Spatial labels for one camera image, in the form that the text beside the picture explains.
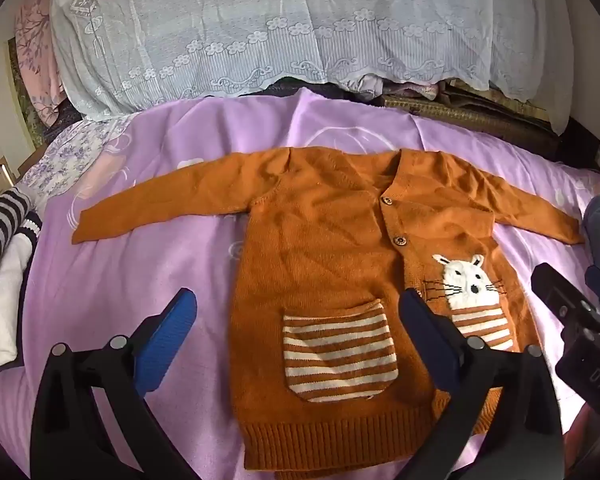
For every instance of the blue floral cloth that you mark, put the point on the blue floral cloth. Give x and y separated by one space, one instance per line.
75 155

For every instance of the pink floral cloth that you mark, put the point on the pink floral cloth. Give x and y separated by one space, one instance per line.
35 50

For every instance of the purple printed blanket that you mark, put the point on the purple printed blanket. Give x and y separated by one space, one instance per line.
155 240

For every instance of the orange knit cardigan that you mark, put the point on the orange knit cardigan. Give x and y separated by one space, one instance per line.
320 240

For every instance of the pile of folded bedding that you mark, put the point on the pile of folded bedding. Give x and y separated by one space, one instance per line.
379 87

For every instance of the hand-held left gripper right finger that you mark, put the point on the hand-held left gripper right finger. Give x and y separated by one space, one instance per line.
424 330

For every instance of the white lace cloth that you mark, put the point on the white lace cloth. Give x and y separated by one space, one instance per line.
280 10

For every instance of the black white striped garment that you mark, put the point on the black white striped garment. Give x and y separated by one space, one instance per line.
0 230

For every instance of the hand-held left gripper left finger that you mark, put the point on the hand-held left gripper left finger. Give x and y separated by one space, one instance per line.
167 340

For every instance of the brown woven mat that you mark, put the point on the brown woven mat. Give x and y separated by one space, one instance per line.
479 115

